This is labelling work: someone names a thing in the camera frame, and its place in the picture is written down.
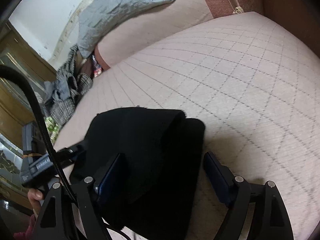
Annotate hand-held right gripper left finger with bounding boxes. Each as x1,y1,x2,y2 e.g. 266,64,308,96
32,152,126,240

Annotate wooden cabinet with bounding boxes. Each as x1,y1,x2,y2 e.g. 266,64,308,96
0,21,58,155

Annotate brown wooden headboard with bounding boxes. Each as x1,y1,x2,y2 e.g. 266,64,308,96
260,0,320,58

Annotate blue-grey cloth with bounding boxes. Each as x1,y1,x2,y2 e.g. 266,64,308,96
44,79,70,103

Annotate black braided cable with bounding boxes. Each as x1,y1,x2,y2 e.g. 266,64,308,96
0,65,78,205

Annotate black pants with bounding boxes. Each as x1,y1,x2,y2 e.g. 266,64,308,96
69,107,206,240

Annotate person's left hand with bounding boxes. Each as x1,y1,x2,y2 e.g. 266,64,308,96
27,188,46,212

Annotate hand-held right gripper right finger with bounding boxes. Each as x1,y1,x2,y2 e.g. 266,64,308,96
203,151,294,240

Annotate pink rolled blanket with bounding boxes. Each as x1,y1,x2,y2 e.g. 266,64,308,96
96,0,235,68

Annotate person's left forearm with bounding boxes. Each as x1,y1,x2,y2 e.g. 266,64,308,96
13,214,38,240

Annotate colourful snack packet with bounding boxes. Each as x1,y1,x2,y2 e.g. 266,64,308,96
90,54,103,77

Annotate green patterned cloth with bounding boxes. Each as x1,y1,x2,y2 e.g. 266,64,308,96
46,116,61,137

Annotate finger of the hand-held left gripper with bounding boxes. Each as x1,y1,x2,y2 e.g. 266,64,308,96
55,141,90,160
59,156,76,169

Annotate grey knit sweater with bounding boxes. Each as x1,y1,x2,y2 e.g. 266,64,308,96
49,45,93,128

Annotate grey quilted blanket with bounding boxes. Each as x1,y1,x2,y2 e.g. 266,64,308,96
77,0,176,58

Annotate pink quilted bed cover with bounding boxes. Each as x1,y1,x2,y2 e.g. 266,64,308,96
53,11,316,240

